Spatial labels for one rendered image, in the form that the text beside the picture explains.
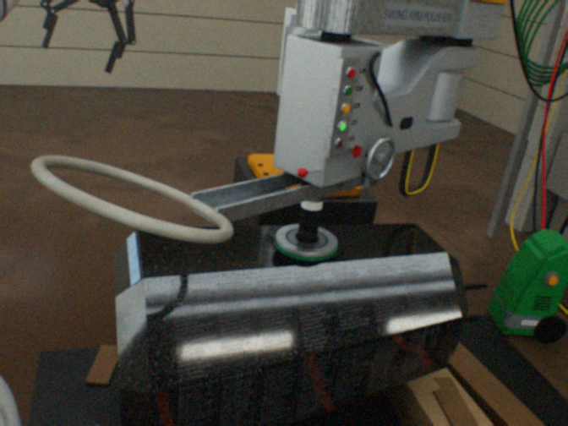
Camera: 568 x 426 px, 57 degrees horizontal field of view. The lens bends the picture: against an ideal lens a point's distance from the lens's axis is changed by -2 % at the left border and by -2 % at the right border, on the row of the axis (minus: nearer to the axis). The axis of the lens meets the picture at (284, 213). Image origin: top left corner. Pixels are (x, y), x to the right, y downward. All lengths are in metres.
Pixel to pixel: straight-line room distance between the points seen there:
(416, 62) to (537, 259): 1.51
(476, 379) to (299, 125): 1.58
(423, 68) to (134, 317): 1.24
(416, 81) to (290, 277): 0.78
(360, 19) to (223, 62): 6.42
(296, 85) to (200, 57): 6.23
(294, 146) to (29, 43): 6.30
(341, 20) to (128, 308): 1.04
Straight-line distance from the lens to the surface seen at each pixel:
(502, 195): 4.30
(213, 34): 7.81
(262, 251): 1.84
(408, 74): 1.91
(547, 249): 3.10
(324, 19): 1.52
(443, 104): 2.15
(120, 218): 1.08
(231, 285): 1.71
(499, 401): 2.65
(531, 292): 3.14
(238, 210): 1.46
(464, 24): 2.03
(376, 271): 1.90
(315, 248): 1.79
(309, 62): 1.58
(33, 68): 7.76
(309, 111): 1.59
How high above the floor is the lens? 1.72
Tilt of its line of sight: 25 degrees down
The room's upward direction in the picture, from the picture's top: 7 degrees clockwise
